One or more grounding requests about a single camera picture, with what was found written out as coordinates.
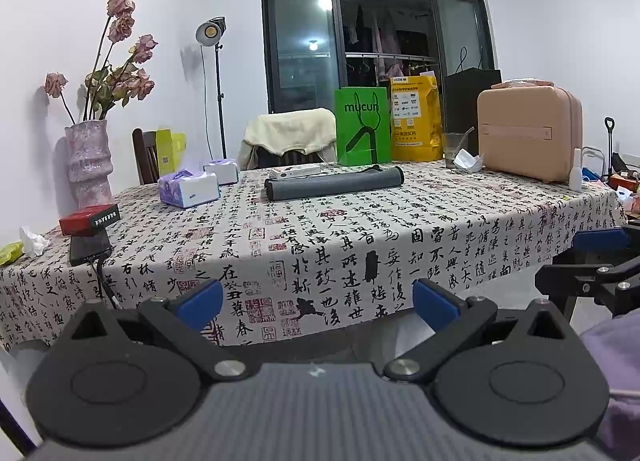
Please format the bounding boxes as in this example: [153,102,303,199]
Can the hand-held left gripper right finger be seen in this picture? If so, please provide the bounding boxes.
[382,279,579,383]

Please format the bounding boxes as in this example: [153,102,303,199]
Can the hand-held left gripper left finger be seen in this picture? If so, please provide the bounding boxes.
[62,278,247,383]

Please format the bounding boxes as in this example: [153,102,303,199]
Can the yellow-green paper bag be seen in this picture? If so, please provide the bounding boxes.
[155,129,188,177]

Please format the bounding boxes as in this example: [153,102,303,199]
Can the light purple towel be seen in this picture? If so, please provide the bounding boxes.
[579,310,640,448]

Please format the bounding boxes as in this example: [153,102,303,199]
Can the black cable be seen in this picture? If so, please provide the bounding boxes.
[95,251,124,312]

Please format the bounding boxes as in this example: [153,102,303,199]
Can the calligraphy print tablecloth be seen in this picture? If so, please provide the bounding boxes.
[0,157,629,353]

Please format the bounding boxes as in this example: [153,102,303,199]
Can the long white box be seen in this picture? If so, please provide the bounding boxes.
[270,164,322,180]

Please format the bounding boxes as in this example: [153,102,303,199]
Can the pink hard suitcase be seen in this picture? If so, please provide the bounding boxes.
[475,80,584,184]

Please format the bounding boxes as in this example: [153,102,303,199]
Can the yellow paper bag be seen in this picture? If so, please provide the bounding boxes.
[389,73,445,163]

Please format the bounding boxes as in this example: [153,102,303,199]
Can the white tissue pack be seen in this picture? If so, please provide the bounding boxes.
[203,159,240,186]

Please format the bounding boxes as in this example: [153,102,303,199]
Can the black paper bag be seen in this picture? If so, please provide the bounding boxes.
[443,47,503,152]

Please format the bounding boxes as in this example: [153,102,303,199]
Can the small white bottle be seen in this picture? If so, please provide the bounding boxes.
[568,148,584,192]

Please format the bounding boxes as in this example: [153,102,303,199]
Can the crumpled white tissue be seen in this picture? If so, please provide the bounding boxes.
[19,227,51,258]

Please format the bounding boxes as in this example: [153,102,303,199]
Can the large purple tissue pack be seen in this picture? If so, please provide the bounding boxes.
[157,169,221,208]

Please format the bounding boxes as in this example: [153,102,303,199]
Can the green paper bag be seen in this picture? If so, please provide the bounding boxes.
[334,86,392,166]

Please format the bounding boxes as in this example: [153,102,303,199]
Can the dark wooden chair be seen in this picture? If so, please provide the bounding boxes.
[132,128,161,186]

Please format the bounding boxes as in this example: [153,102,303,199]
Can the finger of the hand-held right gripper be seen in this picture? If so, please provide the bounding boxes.
[535,261,640,318]
[572,220,640,263]

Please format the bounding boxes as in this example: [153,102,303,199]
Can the red flat box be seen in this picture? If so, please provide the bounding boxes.
[59,203,122,237]

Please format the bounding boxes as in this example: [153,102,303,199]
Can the pink speckled ceramic vase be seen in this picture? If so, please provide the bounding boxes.
[64,119,115,210]

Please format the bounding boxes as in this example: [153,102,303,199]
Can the rolled grey mat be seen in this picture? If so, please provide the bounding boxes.
[264,166,405,202]

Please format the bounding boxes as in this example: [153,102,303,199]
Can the yellow-green wrapper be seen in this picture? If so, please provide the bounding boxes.
[0,242,25,266]

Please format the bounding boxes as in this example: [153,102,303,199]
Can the clear drinking glass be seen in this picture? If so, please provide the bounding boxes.
[442,133,469,170]

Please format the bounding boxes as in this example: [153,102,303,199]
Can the black power bank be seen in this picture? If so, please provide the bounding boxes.
[69,235,112,267]

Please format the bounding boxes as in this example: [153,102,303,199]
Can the studio light on stand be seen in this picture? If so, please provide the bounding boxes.
[195,16,229,160]

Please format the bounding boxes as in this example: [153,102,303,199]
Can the dried pink roses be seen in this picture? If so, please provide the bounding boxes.
[42,0,160,124]

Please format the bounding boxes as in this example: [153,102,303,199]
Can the black cart handle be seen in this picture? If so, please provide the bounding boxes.
[603,116,617,178]

